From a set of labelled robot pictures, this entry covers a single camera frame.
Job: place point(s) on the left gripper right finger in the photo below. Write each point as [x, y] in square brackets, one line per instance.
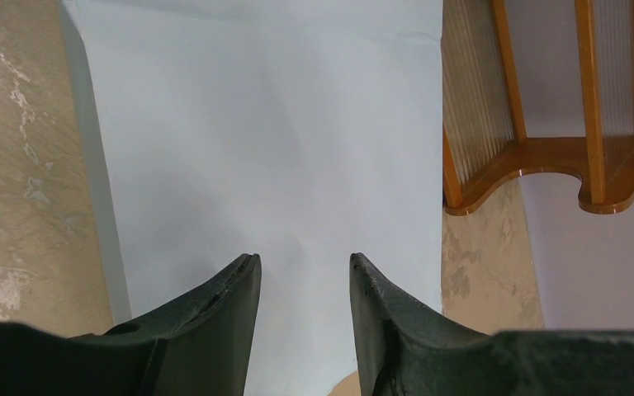
[404, 347]

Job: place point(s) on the light blue paper bag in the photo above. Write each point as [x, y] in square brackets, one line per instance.
[303, 131]

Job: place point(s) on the orange wooden shelf rack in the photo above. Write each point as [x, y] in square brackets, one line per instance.
[538, 86]

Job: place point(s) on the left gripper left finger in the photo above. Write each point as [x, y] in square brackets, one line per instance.
[196, 344]

